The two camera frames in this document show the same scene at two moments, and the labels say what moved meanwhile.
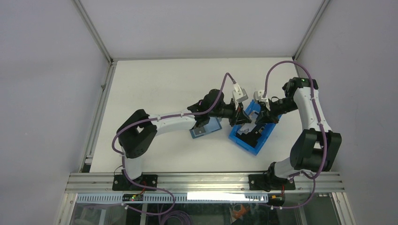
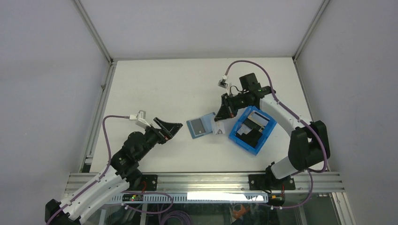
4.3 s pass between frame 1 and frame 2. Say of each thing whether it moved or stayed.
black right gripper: moved
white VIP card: moved
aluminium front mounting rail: stayed
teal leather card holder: stayed
